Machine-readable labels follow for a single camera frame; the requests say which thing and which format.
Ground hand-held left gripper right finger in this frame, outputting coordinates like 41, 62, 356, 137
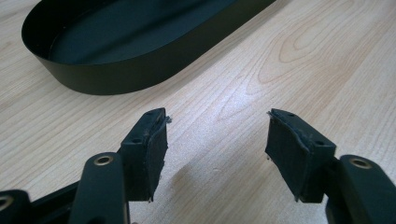
264, 107, 337, 203

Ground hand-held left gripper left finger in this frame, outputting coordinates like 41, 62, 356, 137
119, 107, 169, 203

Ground black oval tray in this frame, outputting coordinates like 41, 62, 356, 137
21, 0, 277, 96

